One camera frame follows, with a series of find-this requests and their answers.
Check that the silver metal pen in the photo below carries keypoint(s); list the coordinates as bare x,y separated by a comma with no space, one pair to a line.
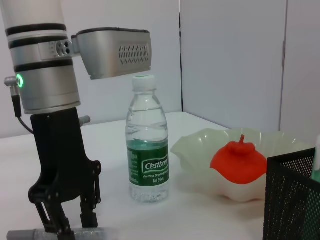
25,234

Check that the black mesh pen holder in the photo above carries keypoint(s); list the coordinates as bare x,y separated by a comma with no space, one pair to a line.
290,200

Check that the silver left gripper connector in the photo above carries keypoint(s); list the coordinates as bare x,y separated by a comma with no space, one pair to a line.
85,119

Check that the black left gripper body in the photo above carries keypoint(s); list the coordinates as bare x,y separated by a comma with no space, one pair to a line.
62,160

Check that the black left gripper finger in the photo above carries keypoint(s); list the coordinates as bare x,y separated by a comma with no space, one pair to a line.
90,212
55,220

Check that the pale green glass fruit plate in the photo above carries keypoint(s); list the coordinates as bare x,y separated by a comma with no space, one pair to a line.
195,150

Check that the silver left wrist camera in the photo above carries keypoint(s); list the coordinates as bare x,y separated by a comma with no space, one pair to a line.
112,55

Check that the clear green-label water bottle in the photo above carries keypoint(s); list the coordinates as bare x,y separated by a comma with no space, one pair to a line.
147,162

